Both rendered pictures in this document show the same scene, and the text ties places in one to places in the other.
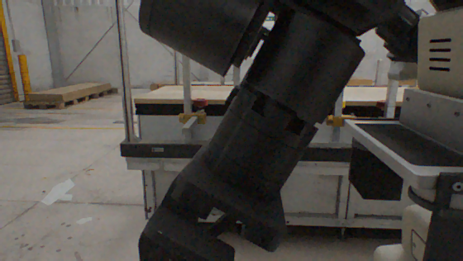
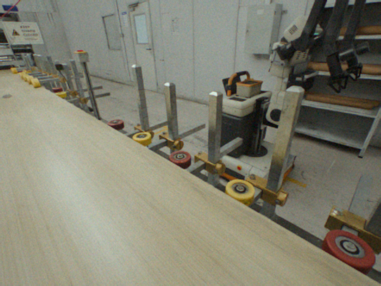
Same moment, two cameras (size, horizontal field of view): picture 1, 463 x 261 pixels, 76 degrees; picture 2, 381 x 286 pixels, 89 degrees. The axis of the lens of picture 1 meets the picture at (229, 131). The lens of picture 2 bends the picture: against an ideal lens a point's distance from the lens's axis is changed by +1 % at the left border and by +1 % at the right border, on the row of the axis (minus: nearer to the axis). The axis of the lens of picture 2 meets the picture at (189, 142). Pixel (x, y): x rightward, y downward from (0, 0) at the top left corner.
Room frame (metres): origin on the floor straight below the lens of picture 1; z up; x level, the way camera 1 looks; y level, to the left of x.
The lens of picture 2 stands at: (2.04, 0.09, 1.28)
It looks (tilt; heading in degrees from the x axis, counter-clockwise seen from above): 28 degrees down; 222
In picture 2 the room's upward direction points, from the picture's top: 2 degrees counter-clockwise
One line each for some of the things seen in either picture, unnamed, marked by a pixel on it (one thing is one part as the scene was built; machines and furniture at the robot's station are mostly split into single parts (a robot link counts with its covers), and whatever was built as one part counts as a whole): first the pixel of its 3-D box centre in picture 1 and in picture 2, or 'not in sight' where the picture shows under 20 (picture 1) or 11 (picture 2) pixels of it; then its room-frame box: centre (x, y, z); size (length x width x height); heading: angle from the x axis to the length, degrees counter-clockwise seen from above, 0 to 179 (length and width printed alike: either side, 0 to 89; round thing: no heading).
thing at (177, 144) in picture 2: (341, 121); (171, 141); (1.45, -0.56, 0.83); 0.14 x 0.06 x 0.05; 86
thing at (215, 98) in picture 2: not in sight; (214, 151); (1.47, -0.29, 0.88); 0.04 x 0.04 x 0.48; 86
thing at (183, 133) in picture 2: not in sight; (176, 137); (1.40, -0.57, 0.83); 0.43 x 0.03 x 0.04; 176
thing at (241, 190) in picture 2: not in sight; (238, 202); (1.63, -0.09, 0.85); 0.08 x 0.08 x 0.11
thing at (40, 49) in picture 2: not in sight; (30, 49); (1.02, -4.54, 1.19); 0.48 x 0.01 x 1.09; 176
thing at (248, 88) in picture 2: not in sight; (249, 88); (0.36, -0.68, 0.87); 0.23 x 0.15 x 0.11; 175
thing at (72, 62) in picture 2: not in sight; (80, 89); (1.37, -1.78, 0.92); 0.04 x 0.04 x 0.48; 86
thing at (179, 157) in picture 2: not in sight; (180, 168); (1.61, -0.33, 0.85); 0.08 x 0.08 x 0.11
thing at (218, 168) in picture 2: not in sight; (209, 163); (1.47, -0.31, 0.81); 0.14 x 0.06 x 0.05; 86
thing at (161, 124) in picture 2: not in sight; (149, 128); (1.38, -0.82, 0.80); 0.43 x 0.03 x 0.04; 176
